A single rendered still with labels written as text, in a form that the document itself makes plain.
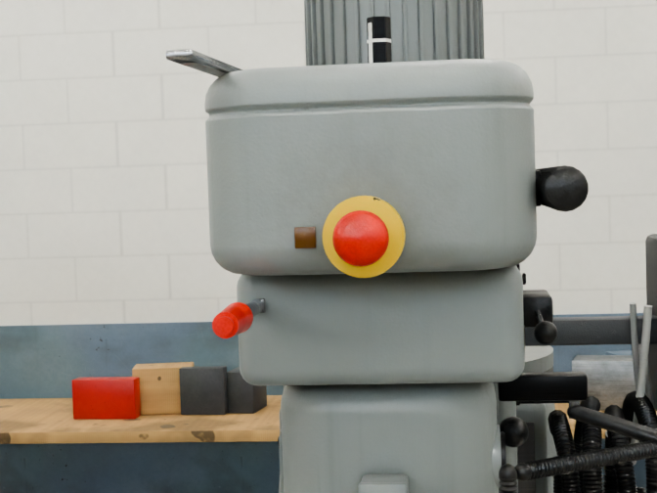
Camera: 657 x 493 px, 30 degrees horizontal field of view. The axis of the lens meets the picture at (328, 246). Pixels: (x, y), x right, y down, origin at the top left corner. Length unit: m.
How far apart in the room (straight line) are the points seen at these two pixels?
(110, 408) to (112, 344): 0.62
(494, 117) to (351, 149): 0.11
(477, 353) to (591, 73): 4.39
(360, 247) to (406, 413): 0.24
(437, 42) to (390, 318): 0.39
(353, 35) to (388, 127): 0.40
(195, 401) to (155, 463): 0.70
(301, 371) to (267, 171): 0.19
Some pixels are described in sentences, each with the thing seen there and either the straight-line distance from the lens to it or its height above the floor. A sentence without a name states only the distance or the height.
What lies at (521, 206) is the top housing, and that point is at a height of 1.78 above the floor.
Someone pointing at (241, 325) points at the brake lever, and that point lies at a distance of 0.90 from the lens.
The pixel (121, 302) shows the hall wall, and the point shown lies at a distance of 5.57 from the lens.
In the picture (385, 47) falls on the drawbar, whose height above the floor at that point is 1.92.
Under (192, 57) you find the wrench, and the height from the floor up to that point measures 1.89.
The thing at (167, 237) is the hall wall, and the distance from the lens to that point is 5.50.
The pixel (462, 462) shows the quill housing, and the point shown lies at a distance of 1.07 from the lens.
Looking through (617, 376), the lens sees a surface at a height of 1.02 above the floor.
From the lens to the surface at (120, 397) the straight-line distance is 5.01.
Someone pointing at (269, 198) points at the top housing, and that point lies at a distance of 0.92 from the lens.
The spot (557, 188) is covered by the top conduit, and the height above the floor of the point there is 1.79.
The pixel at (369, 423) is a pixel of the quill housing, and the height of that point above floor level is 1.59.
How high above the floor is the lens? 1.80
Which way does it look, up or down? 3 degrees down
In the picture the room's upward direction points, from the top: 2 degrees counter-clockwise
